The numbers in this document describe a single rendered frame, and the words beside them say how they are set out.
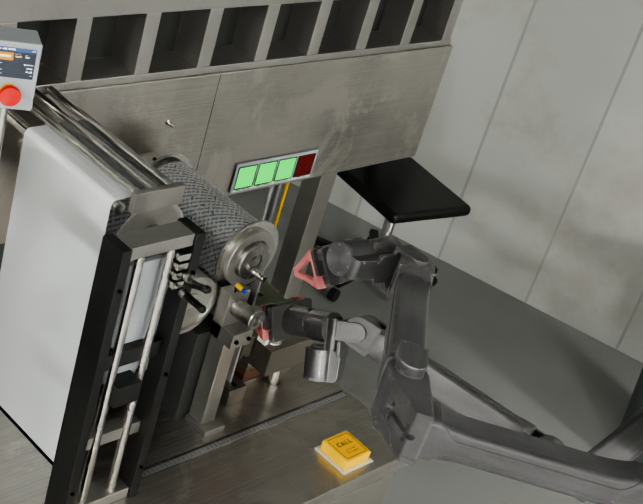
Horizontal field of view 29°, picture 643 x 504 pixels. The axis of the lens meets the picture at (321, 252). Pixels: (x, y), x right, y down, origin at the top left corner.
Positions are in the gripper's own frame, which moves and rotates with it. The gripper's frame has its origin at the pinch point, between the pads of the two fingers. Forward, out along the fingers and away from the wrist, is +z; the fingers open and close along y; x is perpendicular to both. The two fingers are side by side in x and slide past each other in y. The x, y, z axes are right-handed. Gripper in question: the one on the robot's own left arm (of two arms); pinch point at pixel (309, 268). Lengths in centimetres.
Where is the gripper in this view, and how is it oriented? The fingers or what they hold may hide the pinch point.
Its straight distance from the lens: 216.6
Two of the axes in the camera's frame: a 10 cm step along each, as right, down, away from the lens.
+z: -6.8, 1.3, 7.2
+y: 6.9, -2.0, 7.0
